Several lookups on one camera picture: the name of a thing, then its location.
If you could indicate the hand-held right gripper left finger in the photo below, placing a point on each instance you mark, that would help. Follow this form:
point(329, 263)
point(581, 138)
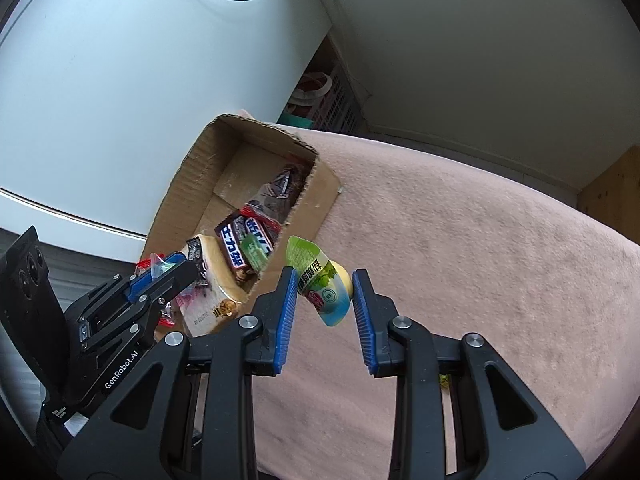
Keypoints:
point(287, 310)

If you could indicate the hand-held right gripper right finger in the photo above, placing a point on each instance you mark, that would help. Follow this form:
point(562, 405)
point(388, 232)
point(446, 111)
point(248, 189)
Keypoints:
point(362, 310)

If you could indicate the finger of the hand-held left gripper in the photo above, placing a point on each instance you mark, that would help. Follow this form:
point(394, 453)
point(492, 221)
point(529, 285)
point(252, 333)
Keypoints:
point(175, 280)
point(140, 287)

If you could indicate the clear red-edged snack packet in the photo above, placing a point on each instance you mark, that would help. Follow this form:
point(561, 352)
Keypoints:
point(282, 185)
point(152, 265)

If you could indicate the green-lid jelly cup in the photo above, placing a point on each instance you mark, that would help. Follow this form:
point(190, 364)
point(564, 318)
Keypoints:
point(320, 290)

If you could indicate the green candy packet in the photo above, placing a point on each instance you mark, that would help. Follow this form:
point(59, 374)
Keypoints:
point(256, 255)

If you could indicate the cardboard box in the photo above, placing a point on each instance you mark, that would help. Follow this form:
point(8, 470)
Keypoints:
point(200, 170)

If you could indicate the yellow bread packet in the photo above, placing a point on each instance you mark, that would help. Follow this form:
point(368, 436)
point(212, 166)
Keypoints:
point(220, 300)

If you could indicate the pink blanket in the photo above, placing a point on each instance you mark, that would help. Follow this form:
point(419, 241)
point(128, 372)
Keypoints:
point(475, 285)

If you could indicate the teal box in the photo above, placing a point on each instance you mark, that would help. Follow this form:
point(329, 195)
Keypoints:
point(297, 121)

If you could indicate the white appliance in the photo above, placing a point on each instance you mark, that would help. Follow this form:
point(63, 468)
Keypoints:
point(125, 85)

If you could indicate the dark plastic crate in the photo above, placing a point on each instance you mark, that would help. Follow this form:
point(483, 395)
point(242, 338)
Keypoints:
point(342, 102)

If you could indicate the pink white item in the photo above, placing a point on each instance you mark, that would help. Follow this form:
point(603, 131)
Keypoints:
point(312, 87)

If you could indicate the wooden cabinet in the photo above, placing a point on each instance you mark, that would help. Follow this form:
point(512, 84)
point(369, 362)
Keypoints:
point(612, 195)

